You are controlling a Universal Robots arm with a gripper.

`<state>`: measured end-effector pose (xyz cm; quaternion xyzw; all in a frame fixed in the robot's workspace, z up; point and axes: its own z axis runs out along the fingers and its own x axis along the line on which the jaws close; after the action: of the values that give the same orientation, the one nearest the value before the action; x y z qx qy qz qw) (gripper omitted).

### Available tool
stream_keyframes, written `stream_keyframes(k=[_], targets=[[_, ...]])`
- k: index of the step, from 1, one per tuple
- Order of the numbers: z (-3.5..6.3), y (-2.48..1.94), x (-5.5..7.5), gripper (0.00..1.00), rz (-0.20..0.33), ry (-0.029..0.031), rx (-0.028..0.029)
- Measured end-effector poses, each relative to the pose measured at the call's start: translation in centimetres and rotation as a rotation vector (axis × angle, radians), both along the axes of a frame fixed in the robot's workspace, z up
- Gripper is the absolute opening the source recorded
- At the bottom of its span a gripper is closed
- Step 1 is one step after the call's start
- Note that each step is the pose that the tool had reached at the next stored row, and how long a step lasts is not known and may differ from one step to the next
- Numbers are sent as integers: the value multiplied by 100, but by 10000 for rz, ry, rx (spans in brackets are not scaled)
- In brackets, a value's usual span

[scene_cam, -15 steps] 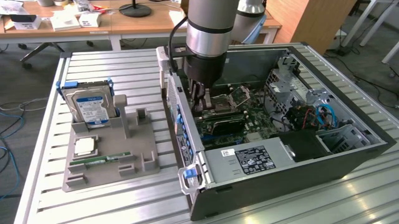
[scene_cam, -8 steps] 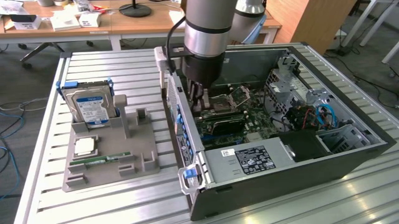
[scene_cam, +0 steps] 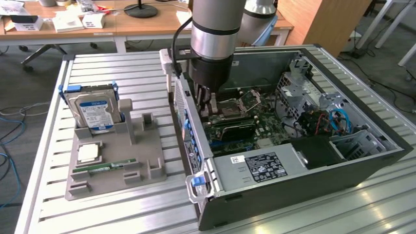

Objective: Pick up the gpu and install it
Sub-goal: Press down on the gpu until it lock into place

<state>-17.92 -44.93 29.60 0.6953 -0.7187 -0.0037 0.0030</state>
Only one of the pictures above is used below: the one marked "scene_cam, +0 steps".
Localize blue wire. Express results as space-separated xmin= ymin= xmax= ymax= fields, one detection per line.
xmin=329 ymin=109 xmax=355 ymax=134

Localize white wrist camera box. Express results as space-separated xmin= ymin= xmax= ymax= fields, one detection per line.
xmin=159 ymin=48 xmax=193 ymax=75

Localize black open PC case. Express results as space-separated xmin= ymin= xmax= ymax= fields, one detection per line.
xmin=166 ymin=47 xmax=415 ymax=232

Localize blue expansion slot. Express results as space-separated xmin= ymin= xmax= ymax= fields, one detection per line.
xmin=210 ymin=138 xmax=246 ymax=147

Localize brown cardboard piece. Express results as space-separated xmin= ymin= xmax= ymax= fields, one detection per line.
xmin=0 ymin=17 xmax=18 ymax=35

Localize grey power supply unit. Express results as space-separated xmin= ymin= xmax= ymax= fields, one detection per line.
xmin=213 ymin=143 xmax=309 ymax=192

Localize silver CPU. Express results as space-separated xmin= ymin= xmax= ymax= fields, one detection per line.
xmin=78 ymin=144 xmax=102 ymax=163

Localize CPU socket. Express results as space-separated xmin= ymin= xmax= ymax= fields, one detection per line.
xmin=219 ymin=99 xmax=245 ymax=120

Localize white box with black label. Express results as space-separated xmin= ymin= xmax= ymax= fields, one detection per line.
xmin=15 ymin=17 xmax=45 ymax=32

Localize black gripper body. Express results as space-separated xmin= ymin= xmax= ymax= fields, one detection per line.
xmin=189 ymin=56 xmax=235 ymax=93

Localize metal disk bay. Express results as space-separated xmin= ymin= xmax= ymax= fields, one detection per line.
xmin=330 ymin=130 xmax=391 ymax=161

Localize white table leg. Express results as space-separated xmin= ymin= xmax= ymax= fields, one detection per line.
xmin=398 ymin=43 xmax=416 ymax=67

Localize clear plastic bag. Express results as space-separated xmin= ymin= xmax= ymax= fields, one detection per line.
xmin=78 ymin=0 xmax=99 ymax=13

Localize green motherboard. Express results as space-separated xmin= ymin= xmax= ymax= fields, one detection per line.
xmin=195 ymin=90 xmax=290 ymax=156

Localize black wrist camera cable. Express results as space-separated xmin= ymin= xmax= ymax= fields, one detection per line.
xmin=171 ymin=17 xmax=194 ymax=76

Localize black chair base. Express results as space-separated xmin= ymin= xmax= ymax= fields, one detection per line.
xmin=21 ymin=43 xmax=99 ymax=73

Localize hard disk in blue carrier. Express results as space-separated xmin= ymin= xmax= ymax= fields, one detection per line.
xmin=58 ymin=81 xmax=127 ymax=135

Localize red wire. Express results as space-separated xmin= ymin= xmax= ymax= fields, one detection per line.
xmin=317 ymin=113 xmax=330 ymax=135

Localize black monitor stand base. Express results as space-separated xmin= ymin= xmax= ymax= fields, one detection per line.
xmin=125 ymin=0 xmax=159 ymax=18

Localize metal socket cover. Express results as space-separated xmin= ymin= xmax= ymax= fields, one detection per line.
xmin=239 ymin=89 xmax=263 ymax=113

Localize white printed papers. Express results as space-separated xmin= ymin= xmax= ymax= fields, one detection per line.
xmin=0 ymin=4 xmax=27 ymax=17

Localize white paper sheets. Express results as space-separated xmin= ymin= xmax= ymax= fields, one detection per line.
xmin=178 ymin=11 xmax=194 ymax=26

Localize grey parts rack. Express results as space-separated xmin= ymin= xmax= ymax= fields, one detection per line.
xmin=65 ymin=98 xmax=170 ymax=202

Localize white labelled box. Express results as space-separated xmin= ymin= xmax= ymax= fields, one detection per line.
xmin=82 ymin=13 xmax=107 ymax=29

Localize white flat box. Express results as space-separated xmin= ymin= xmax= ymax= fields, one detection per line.
xmin=53 ymin=11 xmax=85 ymax=33

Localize green GPU with black fan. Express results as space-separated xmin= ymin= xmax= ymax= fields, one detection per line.
xmin=221 ymin=121 xmax=258 ymax=142

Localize black power strip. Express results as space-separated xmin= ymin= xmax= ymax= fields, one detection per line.
xmin=338 ymin=47 xmax=365 ymax=59

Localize blue floor cable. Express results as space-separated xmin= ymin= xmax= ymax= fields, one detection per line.
xmin=0 ymin=117 xmax=26 ymax=208

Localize blue card retention clips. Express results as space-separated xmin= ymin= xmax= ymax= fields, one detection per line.
xmin=183 ymin=109 xmax=203 ymax=169

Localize white table frame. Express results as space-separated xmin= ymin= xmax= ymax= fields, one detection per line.
xmin=357 ymin=0 xmax=416 ymax=49

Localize metal drive cage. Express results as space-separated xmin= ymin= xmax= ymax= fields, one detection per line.
xmin=275 ymin=72 xmax=327 ymax=124

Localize wooden desk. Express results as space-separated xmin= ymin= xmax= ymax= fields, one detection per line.
xmin=0 ymin=0 xmax=295 ymax=53

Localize white floor cable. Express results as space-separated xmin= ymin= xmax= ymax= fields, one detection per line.
xmin=0 ymin=101 xmax=50 ymax=117

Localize wooden cabinet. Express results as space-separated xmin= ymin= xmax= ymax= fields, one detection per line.
xmin=277 ymin=0 xmax=374 ymax=57

